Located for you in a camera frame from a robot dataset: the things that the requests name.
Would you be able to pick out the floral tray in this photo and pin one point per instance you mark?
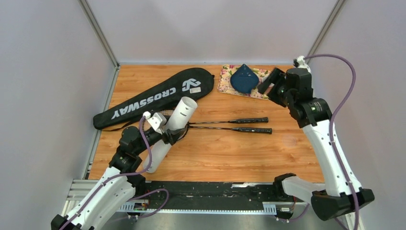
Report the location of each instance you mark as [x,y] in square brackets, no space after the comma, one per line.
[224,85]

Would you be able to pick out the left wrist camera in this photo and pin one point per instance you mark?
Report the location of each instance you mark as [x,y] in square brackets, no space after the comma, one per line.
[154,122]

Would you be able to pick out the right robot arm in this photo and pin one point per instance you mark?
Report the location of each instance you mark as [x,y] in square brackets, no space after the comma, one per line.
[342,193]

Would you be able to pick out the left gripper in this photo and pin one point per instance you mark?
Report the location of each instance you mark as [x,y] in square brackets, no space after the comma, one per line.
[174,134]

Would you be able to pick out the black racket bag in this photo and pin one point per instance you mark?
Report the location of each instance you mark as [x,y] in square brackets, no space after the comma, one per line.
[195,83]

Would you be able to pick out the badminton racket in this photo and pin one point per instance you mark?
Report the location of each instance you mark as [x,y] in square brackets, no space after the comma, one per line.
[237,129]
[168,113]

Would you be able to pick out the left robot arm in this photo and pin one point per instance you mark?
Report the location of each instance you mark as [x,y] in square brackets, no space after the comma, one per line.
[119,183]

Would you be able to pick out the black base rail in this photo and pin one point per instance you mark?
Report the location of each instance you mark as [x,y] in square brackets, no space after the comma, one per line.
[215,198]

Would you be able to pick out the upper badminton racket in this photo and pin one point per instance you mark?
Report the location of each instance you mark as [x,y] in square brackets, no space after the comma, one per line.
[168,113]

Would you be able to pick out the lower badminton racket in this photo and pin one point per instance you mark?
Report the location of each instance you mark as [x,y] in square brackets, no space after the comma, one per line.
[237,129]

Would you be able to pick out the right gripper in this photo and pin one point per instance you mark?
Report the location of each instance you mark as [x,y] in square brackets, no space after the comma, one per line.
[277,77]

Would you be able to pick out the white shuttlecock tube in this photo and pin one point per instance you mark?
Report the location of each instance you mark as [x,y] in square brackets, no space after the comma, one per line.
[179,119]

